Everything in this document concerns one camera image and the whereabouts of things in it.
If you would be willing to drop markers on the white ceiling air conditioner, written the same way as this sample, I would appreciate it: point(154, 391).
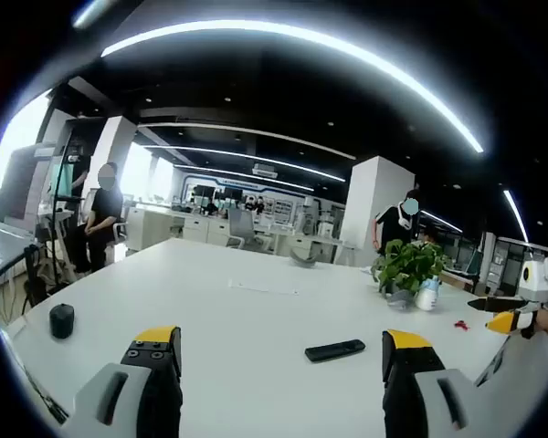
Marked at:
point(265, 170)

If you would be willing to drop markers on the long ceiling light strip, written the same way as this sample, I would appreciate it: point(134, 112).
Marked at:
point(278, 26)

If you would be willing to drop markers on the small red object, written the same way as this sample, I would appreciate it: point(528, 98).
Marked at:
point(461, 325)

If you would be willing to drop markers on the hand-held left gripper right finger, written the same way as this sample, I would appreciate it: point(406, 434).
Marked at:
point(420, 392)

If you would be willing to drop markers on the white office desk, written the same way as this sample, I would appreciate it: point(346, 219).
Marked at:
point(155, 228)

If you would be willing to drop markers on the white spray bottle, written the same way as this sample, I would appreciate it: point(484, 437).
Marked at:
point(428, 299)

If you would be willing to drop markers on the black remote control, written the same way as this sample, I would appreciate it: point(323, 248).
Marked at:
point(335, 350)

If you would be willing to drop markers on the black cylinder speaker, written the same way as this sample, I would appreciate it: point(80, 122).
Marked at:
point(61, 321)

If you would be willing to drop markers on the green potted plant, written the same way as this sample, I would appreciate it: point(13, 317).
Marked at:
point(406, 264)

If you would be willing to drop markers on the grey plant pot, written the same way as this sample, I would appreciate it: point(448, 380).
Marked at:
point(399, 300)

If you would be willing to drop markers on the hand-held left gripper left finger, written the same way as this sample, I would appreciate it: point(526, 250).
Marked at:
point(132, 397)

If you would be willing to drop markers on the black chair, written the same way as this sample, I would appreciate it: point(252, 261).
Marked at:
point(38, 274)

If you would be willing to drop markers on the grey computer monitor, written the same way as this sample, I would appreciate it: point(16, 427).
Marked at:
point(20, 182)

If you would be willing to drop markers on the black tripod stand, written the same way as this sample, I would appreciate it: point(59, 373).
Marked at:
point(68, 198)

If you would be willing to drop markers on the white neck-worn device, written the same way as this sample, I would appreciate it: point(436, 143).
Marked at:
point(404, 221)

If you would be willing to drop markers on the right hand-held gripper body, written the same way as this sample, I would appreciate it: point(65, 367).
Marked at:
point(539, 283)

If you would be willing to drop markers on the grey mesh office chair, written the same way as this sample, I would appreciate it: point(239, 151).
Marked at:
point(241, 226)

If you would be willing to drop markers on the grey curved object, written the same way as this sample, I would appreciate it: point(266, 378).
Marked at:
point(303, 261)

